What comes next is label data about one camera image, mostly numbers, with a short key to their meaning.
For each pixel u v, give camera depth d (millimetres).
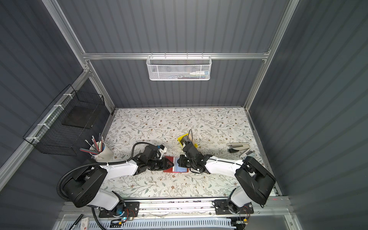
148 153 720
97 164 502
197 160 667
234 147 945
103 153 843
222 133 1051
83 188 438
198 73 912
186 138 973
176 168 868
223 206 736
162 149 837
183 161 756
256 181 445
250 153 912
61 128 721
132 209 723
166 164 791
